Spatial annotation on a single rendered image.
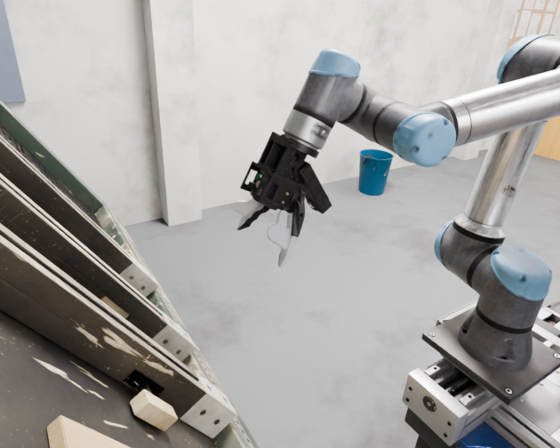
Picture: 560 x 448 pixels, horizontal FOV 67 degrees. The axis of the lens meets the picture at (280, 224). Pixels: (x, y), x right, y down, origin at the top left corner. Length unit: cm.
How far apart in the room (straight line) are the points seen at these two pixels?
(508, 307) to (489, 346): 10
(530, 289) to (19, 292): 88
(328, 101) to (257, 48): 317
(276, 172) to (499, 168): 51
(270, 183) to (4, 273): 38
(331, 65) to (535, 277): 57
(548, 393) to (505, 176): 51
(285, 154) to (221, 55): 304
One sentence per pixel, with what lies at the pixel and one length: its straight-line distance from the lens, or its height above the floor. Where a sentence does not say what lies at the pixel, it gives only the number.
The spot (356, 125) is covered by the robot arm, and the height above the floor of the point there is 153.
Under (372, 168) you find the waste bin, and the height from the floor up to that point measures 30.
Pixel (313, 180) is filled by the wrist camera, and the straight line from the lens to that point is 73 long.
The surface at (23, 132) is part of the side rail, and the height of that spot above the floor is 125.
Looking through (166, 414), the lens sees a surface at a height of 111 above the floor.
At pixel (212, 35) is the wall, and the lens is 366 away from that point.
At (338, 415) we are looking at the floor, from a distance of 221.
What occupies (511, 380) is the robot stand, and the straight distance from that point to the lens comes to 105.
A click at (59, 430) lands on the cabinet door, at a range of 55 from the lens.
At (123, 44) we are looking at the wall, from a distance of 344.
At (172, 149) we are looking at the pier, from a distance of 348.
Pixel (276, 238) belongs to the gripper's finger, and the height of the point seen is 137.
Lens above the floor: 171
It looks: 27 degrees down
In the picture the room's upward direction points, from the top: 3 degrees clockwise
